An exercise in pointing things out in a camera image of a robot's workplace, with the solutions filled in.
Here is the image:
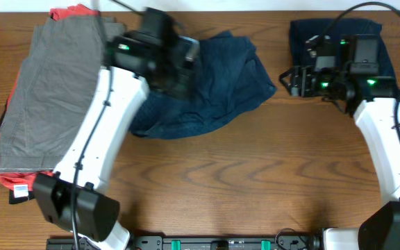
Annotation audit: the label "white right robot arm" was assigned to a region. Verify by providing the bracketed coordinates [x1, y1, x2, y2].
[279, 35, 400, 249]

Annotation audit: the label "grey folded shorts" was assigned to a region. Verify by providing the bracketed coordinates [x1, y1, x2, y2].
[0, 14, 126, 174]

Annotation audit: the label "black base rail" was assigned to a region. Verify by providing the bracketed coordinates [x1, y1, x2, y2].
[46, 235, 321, 250]

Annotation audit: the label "navy blue shorts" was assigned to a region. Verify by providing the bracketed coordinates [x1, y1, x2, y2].
[129, 31, 276, 140]

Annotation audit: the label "red folded garment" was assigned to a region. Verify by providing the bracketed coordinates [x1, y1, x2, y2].
[0, 3, 97, 191]

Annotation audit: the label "folded dark navy garment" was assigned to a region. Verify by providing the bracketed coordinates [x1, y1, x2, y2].
[289, 18, 397, 99]

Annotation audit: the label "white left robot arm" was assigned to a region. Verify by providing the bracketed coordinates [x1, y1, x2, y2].
[33, 32, 200, 249]

